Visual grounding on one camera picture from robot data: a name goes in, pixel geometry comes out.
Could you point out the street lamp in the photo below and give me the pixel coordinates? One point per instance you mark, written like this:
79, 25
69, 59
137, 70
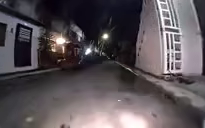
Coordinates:
105, 36

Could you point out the dark asphalt road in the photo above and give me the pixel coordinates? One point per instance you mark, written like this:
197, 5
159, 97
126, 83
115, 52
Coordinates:
90, 90

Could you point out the parked vehicle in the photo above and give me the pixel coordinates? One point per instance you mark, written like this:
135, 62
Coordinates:
70, 60

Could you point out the row of buildings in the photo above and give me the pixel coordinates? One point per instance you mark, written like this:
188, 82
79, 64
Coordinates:
61, 43

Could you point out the white building with barred gate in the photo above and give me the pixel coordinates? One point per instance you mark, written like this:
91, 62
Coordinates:
166, 36

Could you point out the grey concrete pavement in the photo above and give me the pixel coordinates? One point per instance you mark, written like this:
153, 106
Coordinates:
186, 88
20, 74

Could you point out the white building with dark door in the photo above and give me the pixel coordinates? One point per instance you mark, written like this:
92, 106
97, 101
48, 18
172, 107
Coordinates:
5, 50

